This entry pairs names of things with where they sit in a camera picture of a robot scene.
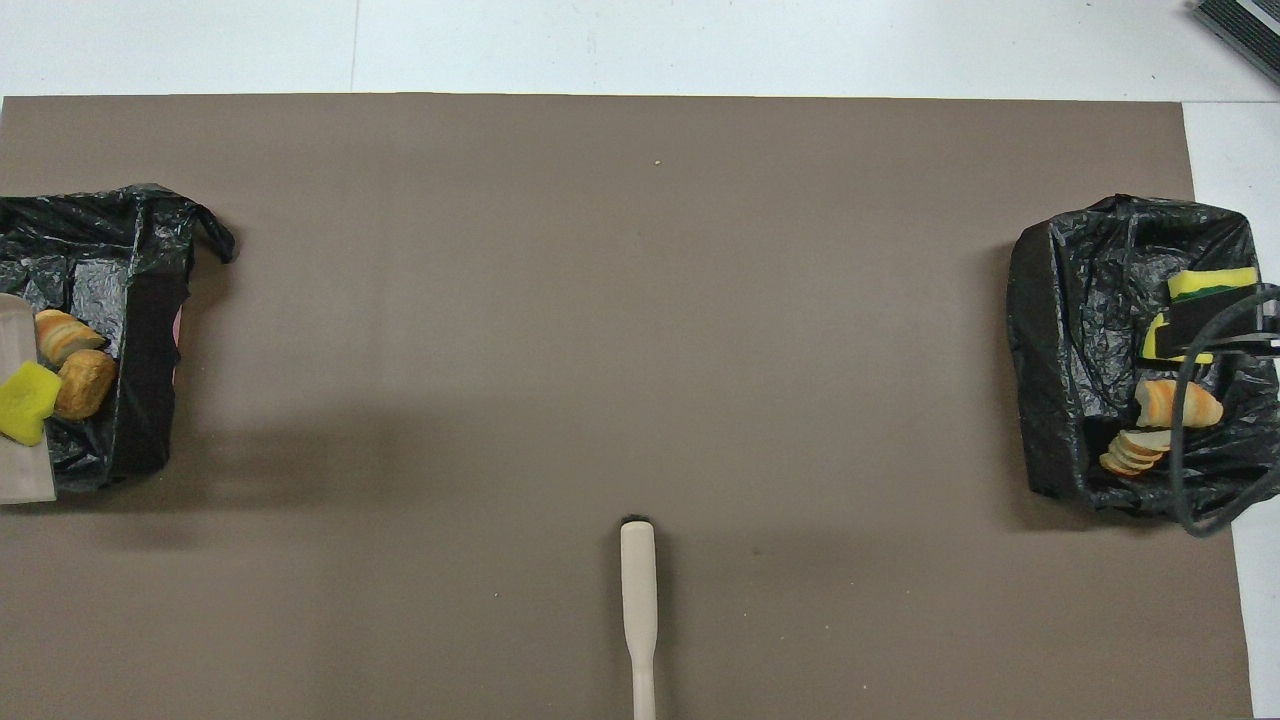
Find striped croissant bread piece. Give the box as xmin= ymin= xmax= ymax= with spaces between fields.
xmin=35 ymin=309 xmax=108 ymax=366

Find green and yellow sponge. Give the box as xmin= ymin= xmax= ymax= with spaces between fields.
xmin=1167 ymin=266 xmax=1260 ymax=303

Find notched yellow sponge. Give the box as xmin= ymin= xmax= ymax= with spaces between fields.
xmin=1142 ymin=312 xmax=1216 ymax=365

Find beige brush black bristles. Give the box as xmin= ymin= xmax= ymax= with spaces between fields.
xmin=620 ymin=516 xmax=659 ymax=720

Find black ribbed object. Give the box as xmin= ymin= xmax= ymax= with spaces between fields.
xmin=1190 ymin=0 xmax=1280 ymax=86

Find brown bread roll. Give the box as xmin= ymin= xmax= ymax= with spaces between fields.
xmin=55 ymin=350 xmax=119 ymax=421

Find beige plastic dustpan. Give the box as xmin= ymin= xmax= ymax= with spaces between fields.
xmin=0 ymin=293 xmax=57 ymax=504

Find large sliced bread piece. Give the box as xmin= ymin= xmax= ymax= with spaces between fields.
xmin=1135 ymin=379 xmax=1225 ymax=429

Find brown table mat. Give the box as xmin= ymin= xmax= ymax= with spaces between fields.
xmin=0 ymin=95 xmax=1253 ymax=720

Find small sliced bread piece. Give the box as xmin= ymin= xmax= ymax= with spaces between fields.
xmin=1100 ymin=428 xmax=1173 ymax=478

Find bin with black bag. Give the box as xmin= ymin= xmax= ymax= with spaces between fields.
xmin=0 ymin=185 xmax=236 ymax=493
xmin=1007 ymin=193 xmax=1280 ymax=524

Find wavy yellow sponge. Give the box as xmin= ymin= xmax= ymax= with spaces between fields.
xmin=0 ymin=360 xmax=63 ymax=447

